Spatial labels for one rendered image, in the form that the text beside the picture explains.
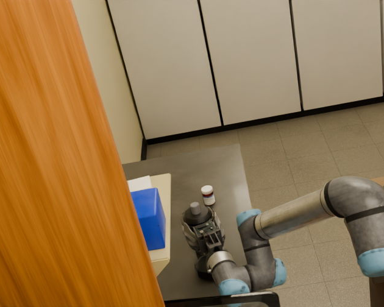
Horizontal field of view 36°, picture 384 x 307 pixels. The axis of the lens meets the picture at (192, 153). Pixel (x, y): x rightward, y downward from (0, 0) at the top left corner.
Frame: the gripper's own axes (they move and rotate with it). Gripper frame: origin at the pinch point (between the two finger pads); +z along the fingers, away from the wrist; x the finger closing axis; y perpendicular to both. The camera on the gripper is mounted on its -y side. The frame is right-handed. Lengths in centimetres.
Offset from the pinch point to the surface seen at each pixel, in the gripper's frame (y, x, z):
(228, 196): -23.6, -19.1, 34.8
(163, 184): 38.4, 10.3, -25.1
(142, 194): 49, 16, -40
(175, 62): -68, -47, 246
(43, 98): 84, 28, -54
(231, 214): -22.8, -16.4, 23.6
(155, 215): 49, 16, -48
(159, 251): 40, 17, -49
